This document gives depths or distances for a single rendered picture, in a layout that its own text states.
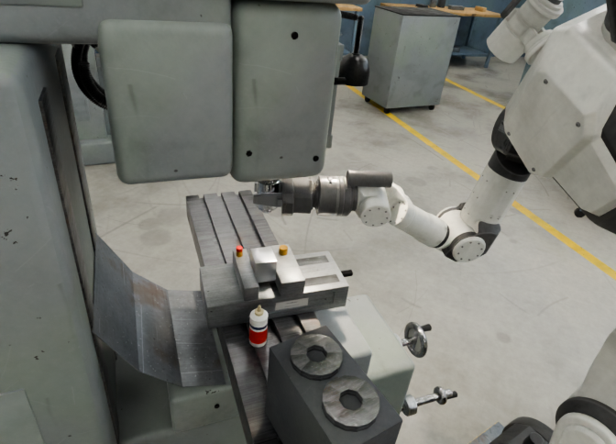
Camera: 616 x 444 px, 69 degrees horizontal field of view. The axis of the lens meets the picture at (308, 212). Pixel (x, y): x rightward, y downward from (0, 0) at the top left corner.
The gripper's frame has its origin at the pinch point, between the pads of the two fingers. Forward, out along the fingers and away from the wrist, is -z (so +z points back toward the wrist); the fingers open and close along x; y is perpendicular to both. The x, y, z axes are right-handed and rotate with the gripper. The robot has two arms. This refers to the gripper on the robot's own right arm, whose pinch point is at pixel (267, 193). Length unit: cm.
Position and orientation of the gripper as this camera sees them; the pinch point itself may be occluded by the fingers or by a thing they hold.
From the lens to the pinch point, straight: 98.0
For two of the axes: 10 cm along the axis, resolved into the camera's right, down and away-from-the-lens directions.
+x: 0.5, 5.3, -8.5
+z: 10.0, 0.4, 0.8
